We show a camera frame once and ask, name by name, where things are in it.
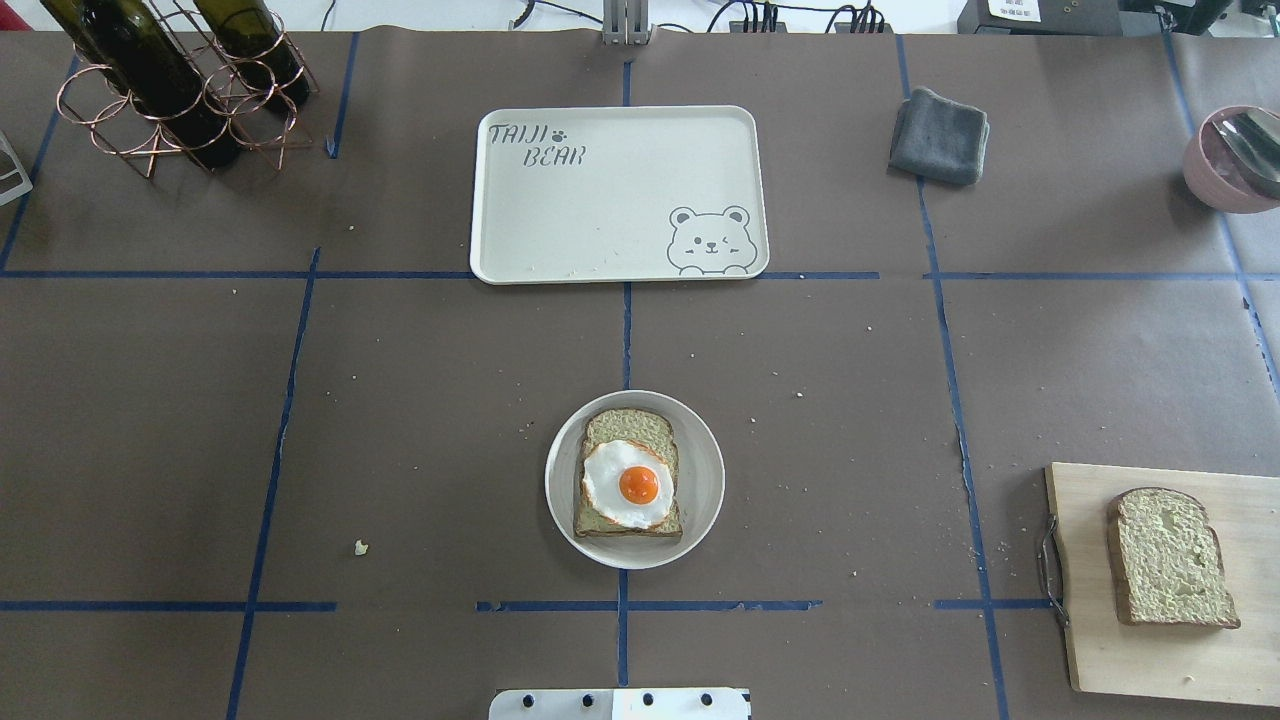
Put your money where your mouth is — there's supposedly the white round plate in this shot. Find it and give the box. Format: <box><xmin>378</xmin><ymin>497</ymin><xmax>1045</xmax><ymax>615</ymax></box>
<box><xmin>544</xmin><ymin>389</ymin><xmax>724</xmax><ymax>570</ymax></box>

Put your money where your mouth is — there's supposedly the bread slice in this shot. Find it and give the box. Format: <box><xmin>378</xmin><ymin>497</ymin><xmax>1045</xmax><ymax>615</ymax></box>
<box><xmin>1106</xmin><ymin>486</ymin><xmax>1242</xmax><ymax>630</ymax></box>
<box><xmin>573</xmin><ymin>407</ymin><xmax>684</xmax><ymax>538</ymax></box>

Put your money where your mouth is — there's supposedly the cream bear serving tray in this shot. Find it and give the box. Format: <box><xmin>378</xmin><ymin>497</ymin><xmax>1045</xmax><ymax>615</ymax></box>
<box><xmin>468</xmin><ymin>105</ymin><xmax>771</xmax><ymax>284</ymax></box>

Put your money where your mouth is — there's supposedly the fried egg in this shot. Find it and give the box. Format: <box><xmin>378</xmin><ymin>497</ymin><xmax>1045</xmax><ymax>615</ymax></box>
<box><xmin>581</xmin><ymin>439</ymin><xmax>676</xmax><ymax>532</ymax></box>

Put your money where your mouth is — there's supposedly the grey folded cloth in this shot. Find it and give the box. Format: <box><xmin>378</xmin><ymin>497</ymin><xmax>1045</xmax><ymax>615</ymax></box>
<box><xmin>888</xmin><ymin>86</ymin><xmax>989</xmax><ymax>186</ymax></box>

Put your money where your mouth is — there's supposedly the wooden cutting board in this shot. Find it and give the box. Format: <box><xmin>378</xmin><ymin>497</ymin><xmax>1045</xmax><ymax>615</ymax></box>
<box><xmin>1044</xmin><ymin>462</ymin><xmax>1279</xmax><ymax>706</ymax></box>

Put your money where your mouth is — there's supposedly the dark green wine bottle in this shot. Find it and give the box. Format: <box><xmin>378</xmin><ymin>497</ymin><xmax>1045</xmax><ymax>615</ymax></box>
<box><xmin>41</xmin><ymin>1</ymin><xmax>241</xmax><ymax>170</ymax></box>

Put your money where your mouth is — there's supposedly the pink bowl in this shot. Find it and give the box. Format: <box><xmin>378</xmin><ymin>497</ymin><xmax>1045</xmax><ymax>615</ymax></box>
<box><xmin>1181</xmin><ymin>105</ymin><xmax>1279</xmax><ymax>215</ymax></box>

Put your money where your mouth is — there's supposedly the metal scoop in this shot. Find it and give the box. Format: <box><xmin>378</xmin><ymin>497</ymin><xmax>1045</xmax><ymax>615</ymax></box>
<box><xmin>1211</xmin><ymin>108</ymin><xmax>1279</xmax><ymax>199</ymax></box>

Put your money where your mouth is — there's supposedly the aluminium camera post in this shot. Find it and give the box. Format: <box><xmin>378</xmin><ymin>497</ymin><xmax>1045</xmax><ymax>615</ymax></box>
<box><xmin>602</xmin><ymin>0</ymin><xmax>653</xmax><ymax>46</ymax></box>

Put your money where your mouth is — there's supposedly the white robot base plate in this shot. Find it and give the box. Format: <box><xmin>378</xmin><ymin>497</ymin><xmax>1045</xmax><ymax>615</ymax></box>
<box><xmin>488</xmin><ymin>687</ymin><xmax>753</xmax><ymax>719</ymax></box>

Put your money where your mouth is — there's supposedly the copper wire bottle rack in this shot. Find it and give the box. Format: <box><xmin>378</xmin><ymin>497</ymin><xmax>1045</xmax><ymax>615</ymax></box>
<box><xmin>56</xmin><ymin>1</ymin><xmax>317</xmax><ymax>178</ymax></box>

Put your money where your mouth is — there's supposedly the white metal bracket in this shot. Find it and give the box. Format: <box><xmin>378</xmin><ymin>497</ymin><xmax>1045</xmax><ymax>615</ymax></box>
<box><xmin>0</xmin><ymin>132</ymin><xmax>33</xmax><ymax>206</ymax></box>

